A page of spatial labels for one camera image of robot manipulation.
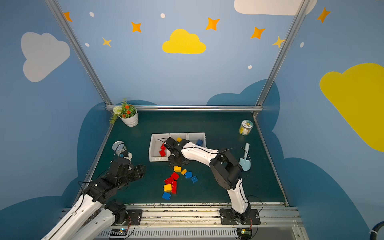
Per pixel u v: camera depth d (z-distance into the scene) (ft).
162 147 3.24
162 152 3.16
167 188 2.70
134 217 2.45
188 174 2.89
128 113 3.39
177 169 2.89
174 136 3.32
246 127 3.42
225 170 1.66
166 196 2.63
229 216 2.50
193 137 3.33
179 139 2.24
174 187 2.69
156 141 3.39
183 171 2.96
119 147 3.14
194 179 2.83
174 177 2.85
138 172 2.22
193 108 3.79
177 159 2.53
